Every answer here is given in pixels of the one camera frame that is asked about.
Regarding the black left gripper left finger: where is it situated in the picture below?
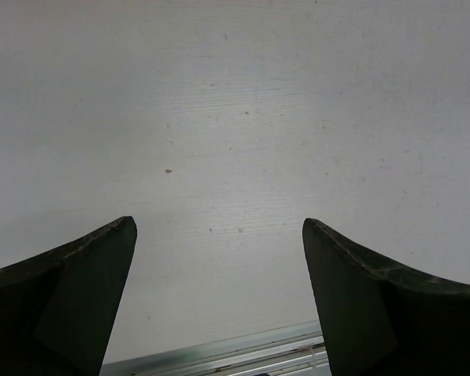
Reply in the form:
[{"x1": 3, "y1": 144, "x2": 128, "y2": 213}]
[{"x1": 0, "y1": 216, "x2": 137, "y2": 375}]

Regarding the aluminium table edge rail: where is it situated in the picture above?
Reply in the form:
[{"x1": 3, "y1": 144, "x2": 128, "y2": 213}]
[{"x1": 100, "y1": 321, "x2": 331, "y2": 375}]

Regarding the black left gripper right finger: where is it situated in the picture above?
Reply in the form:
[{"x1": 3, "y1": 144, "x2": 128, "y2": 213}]
[{"x1": 302, "y1": 219, "x2": 470, "y2": 375}]

